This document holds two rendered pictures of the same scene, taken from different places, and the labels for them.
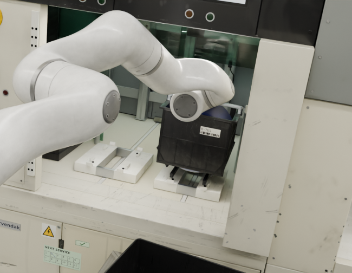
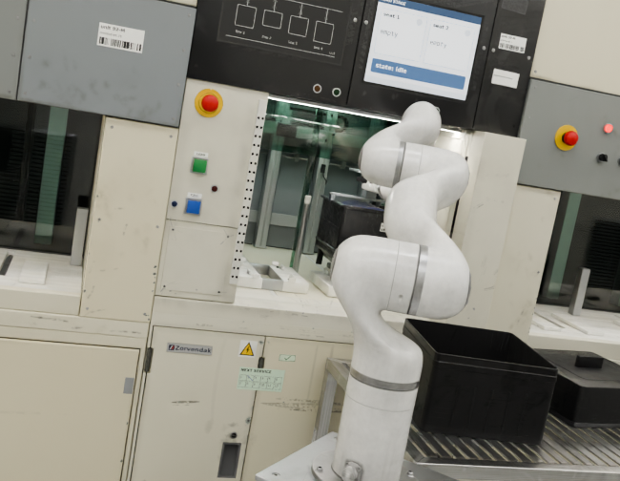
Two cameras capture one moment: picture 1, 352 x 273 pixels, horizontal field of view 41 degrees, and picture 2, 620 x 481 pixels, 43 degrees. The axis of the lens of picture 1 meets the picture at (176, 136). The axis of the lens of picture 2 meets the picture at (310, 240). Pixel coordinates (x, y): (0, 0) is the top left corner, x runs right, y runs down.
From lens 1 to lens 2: 129 cm
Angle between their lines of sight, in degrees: 29
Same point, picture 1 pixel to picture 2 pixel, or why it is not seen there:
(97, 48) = (426, 132)
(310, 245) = (510, 321)
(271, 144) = (491, 224)
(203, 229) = not seen: hidden behind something
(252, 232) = (471, 311)
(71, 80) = (443, 156)
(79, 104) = (462, 173)
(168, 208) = not seen: hidden behind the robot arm
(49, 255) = (245, 380)
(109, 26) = (433, 115)
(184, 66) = not seen: hidden behind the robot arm
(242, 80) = (330, 188)
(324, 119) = (524, 201)
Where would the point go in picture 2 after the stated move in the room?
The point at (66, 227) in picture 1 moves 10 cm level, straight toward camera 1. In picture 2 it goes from (270, 341) to (294, 353)
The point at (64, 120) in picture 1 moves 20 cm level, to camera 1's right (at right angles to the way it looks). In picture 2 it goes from (452, 185) to (528, 197)
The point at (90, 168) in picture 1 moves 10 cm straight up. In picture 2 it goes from (256, 282) to (261, 246)
